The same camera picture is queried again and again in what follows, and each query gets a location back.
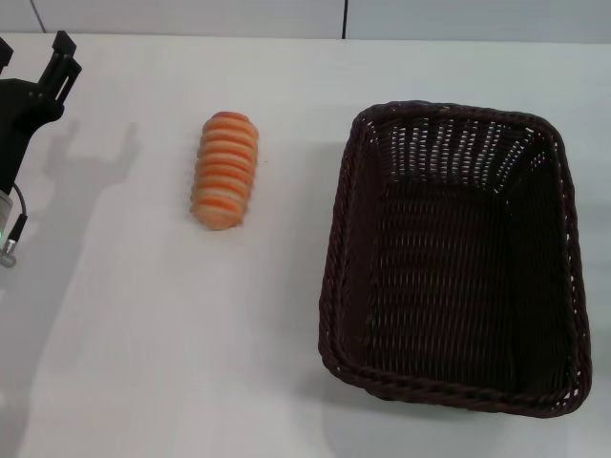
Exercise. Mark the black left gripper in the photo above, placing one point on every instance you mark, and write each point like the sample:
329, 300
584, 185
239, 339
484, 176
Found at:
24, 107

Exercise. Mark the dark brown wicker basket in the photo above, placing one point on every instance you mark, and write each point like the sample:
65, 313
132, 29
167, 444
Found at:
453, 267

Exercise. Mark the orange striped bread loaf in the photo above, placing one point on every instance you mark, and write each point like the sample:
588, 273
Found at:
224, 172

